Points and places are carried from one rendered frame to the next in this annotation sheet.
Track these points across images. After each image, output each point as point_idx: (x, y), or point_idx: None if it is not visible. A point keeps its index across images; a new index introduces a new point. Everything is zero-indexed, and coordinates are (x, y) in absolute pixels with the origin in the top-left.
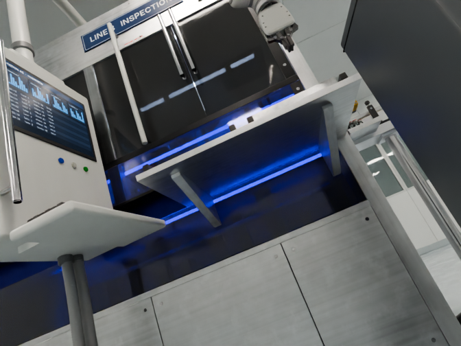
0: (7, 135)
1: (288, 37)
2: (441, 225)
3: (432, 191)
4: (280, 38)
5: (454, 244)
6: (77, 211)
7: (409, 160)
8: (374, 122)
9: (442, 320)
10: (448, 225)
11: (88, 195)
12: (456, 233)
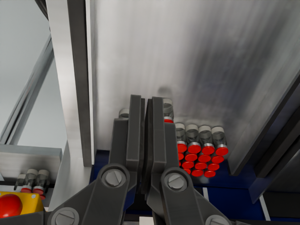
0: None
1: (131, 143)
2: (45, 70)
3: (21, 92)
4: (188, 181)
5: (50, 56)
6: None
7: (7, 127)
8: (9, 145)
9: None
10: (40, 65)
11: None
12: (40, 59)
